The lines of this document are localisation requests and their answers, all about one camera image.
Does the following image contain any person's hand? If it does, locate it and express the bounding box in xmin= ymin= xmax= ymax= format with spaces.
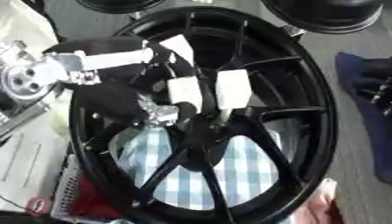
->
xmin=290 ymin=178 xmax=343 ymax=224

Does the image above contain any round red sticker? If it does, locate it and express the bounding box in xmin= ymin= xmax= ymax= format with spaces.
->
xmin=24 ymin=196 xmax=54 ymax=217

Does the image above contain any red cloth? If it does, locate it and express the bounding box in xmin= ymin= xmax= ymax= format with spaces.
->
xmin=68 ymin=174 xmax=134 ymax=221

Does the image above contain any white flat-headed pin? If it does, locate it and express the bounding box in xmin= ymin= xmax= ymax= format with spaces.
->
xmin=165 ymin=75 xmax=206 ymax=114
xmin=214 ymin=68 xmax=255 ymax=125
xmin=159 ymin=33 xmax=196 ymax=67

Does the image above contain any dark blue fabric bag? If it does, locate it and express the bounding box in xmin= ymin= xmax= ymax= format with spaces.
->
xmin=333 ymin=51 xmax=392 ymax=186

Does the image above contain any black spoked wheel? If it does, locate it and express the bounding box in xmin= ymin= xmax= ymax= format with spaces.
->
xmin=67 ymin=5 xmax=340 ymax=224

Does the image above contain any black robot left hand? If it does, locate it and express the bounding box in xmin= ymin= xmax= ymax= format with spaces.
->
xmin=44 ymin=37 xmax=202 ymax=128

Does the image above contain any white flat panel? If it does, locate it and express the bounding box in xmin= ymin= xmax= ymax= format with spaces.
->
xmin=0 ymin=123 xmax=74 ymax=213

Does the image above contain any grey perforated panel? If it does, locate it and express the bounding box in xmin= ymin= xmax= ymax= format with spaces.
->
xmin=49 ymin=153 xmax=86 ymax=221

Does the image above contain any black round wheel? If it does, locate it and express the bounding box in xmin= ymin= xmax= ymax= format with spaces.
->
xmin=74 ymin=0 xmax=172 ymax=15
xmin=260 ymin=0 xmax=386 ymax=35

